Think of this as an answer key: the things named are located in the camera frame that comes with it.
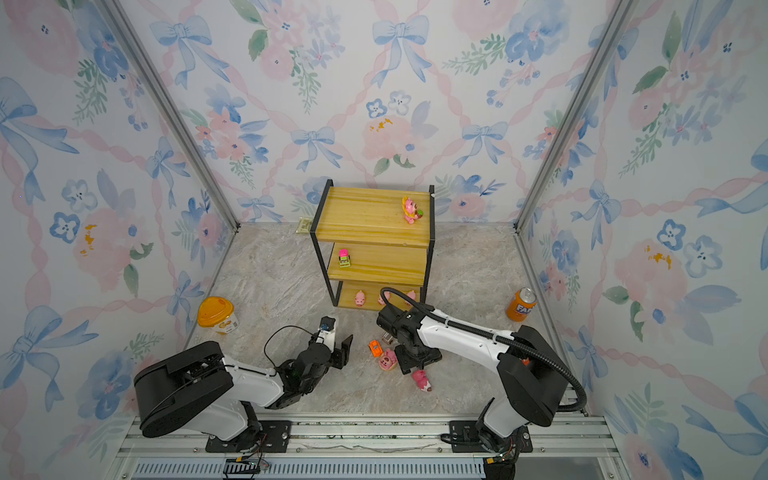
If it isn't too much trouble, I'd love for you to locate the pink bear cream toy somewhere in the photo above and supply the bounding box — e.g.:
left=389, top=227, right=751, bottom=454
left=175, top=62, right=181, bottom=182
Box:
left=411, top=370, right=432, bottom=392

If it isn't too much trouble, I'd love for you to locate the wooden three-tier shelf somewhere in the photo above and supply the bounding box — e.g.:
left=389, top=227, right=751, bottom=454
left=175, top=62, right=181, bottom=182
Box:
left=309, top=179, right=436, bottom=311

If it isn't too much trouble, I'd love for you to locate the pink green toy car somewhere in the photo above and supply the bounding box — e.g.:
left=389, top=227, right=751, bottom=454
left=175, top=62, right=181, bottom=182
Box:
left=338, top=248, right=351, bottom=268

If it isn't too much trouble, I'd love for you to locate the pink bear sunflower toy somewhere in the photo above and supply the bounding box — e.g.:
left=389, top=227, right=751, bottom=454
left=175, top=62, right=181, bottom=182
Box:
left=402, top=196, right=423, bottom=225

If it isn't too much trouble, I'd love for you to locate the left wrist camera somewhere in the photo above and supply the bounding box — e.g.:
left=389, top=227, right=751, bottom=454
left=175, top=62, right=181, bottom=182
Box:
left=316, top=316, right=336, bottom=352

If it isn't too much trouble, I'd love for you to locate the pink bear donut toy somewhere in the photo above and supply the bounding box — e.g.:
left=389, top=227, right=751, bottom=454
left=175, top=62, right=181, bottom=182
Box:
left=378, top=349, right=398, bottom=371

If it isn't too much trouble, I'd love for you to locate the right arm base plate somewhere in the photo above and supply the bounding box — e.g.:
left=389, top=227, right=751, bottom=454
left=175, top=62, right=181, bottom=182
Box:
left=440, top=420, right=533, bottom=455

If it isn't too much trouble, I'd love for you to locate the orange soda can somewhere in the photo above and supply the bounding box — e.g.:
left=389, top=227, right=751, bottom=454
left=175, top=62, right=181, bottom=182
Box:
left=506, top=287, right=537, bottom=322

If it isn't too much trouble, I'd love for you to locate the orange toy truck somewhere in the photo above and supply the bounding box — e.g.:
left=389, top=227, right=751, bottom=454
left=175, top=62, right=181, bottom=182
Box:
left=368, top=340, right=383, bottom=358

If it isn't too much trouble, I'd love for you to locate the small green packet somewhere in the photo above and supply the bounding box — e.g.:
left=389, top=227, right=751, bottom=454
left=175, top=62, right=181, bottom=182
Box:
left=296, top=217, right=313, bottom=234

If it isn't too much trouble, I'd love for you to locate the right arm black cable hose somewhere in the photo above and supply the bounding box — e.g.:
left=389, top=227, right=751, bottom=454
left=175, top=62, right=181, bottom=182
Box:
left=379, top=286, right=588, bottom=413

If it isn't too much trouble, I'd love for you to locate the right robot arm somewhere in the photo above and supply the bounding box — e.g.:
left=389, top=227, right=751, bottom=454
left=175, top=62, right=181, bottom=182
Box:
left=376, top=305, right=572, bottom=453

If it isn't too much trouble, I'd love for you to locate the orange lid plastic jar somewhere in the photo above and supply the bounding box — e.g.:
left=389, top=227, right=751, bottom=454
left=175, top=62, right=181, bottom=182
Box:
left=197, top=296, right=239, bottom=335

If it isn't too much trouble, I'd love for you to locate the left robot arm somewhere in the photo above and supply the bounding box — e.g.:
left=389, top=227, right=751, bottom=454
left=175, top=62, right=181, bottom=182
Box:
left=134, top=331, right=354, bottom=442

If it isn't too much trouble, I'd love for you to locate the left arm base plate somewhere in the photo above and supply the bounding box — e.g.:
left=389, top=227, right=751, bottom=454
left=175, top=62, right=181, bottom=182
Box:
left=205, top=420, right=292, bottom=453

